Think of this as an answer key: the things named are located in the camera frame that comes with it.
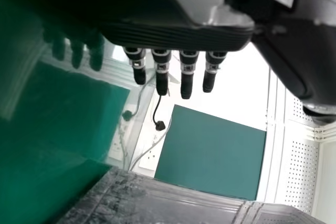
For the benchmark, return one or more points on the black oven with glass door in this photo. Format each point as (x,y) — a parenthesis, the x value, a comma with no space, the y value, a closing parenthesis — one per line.
(162,200)

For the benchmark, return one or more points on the white socket strip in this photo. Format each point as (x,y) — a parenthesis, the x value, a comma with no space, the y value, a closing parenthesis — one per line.
(150,155)
(118,145)

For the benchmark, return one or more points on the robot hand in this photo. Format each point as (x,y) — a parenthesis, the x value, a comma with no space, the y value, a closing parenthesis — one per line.
(199,3)

